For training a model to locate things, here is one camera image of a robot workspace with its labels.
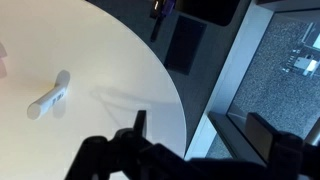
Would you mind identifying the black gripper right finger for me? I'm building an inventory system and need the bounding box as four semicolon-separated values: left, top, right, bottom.
245;112;320;180

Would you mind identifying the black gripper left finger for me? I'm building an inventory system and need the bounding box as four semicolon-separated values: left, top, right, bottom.
64;109;191;180

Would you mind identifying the orange plastic bag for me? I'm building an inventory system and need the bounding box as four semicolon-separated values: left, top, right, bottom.
0;41;9;80

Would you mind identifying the rooftop equipment unit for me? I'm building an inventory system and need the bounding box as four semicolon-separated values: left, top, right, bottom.
281;22;320;78

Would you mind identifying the white window frame post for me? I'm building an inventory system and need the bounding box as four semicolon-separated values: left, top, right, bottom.
183;0;320;168

